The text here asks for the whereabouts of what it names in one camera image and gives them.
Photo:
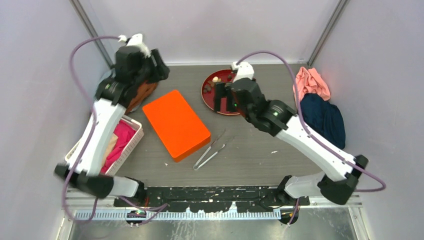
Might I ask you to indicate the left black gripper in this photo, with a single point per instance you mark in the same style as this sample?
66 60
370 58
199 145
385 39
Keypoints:
160 71

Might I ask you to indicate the red round plate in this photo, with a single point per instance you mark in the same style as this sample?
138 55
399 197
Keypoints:
208 90

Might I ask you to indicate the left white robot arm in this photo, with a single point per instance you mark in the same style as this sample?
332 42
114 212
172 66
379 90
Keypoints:
111 98

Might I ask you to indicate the pink cloth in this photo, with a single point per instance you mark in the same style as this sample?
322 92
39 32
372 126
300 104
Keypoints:
309 81

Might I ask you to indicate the white plastic basket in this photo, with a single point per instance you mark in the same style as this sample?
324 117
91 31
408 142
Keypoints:
129 145

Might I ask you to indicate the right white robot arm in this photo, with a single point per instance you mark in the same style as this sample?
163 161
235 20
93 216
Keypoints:
339 174

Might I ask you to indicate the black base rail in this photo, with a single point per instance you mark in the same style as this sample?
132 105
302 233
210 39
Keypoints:
213 199

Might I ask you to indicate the brown cloth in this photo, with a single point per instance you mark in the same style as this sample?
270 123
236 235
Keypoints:
144 91

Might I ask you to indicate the orange box lid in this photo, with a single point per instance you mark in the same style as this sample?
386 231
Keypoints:
179 128

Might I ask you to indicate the navy blue cloth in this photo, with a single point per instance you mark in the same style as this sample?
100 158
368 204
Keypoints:
324 118

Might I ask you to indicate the beige cloth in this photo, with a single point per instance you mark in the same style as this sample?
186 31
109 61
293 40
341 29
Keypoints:
111 145

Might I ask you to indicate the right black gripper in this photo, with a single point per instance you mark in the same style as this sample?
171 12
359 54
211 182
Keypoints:
220 91

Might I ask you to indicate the magenta cloth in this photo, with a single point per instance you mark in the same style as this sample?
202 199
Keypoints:
125 133

